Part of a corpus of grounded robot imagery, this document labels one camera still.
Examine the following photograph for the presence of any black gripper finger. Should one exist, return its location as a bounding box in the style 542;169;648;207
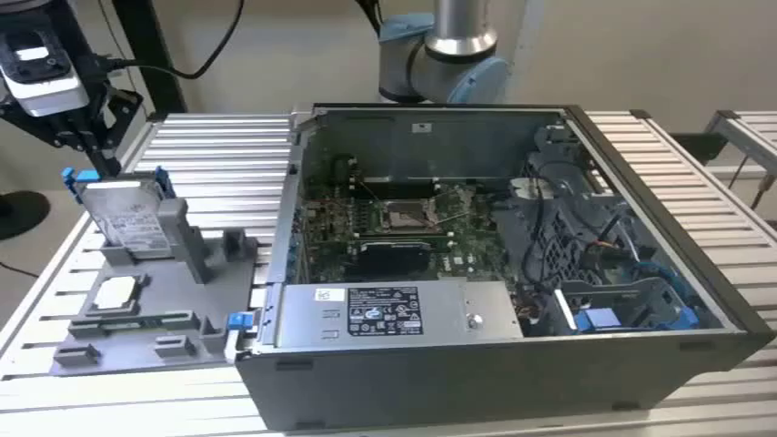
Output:
0;102;70;150
71;35;146;178

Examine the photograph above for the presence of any hard disk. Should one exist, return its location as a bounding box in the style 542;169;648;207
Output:
61;166;179;264

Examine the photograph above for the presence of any grey disk bay cage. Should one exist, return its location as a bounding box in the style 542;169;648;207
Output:
495;123;730;338

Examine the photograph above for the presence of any black round stand base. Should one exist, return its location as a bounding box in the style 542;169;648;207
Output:
0;189;51;241

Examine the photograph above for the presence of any silver CPU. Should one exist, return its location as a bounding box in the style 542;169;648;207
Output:
95;276;140;310

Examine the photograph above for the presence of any grey parts rack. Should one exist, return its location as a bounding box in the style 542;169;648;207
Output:
53;166;263;378

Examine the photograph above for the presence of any thin metal locking lever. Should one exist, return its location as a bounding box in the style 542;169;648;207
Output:
359;178;388;204

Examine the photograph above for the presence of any CPU socket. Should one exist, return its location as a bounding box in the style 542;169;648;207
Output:
379;198;443;233

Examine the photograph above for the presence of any black graphics card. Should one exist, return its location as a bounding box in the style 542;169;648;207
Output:
347;230;455;279

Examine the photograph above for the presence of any metal socket cover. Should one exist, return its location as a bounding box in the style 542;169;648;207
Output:
431;185;482;225

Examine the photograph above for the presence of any green motherboard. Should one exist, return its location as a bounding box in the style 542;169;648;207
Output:
296;179;518;283

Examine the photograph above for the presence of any silver power supply unit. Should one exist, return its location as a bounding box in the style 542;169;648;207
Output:
274;280;526;345

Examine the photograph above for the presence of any dark grey PC case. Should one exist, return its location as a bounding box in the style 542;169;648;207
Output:
224;102;777;432

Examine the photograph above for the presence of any small blue drive carrier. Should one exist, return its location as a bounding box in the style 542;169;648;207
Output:
570;305;700;331

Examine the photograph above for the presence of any aluminium side table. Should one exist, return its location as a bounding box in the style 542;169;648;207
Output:
703;108;777;215

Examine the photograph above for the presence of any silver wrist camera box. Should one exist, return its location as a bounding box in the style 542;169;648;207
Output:
0;30;89;118

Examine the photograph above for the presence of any black metal post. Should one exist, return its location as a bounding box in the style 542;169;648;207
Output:
113;0;188;122

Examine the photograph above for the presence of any thick black camera cable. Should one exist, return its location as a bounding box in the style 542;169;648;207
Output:
90;0;246;79

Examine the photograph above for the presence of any thin black cable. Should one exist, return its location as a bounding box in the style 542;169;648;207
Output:
0;260;39;279

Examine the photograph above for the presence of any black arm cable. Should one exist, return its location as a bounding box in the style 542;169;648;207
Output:
354;0;390;24

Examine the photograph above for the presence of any long black wire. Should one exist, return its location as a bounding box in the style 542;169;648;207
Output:
519;177;570;297

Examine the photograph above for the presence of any black wire with orange plug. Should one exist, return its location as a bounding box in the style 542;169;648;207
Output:
582;211;636;274

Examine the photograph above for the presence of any blue wire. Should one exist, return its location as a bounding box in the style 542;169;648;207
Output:
624;259;682;310

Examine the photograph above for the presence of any black table bracket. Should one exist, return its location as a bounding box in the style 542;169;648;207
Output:
671;131;730;166

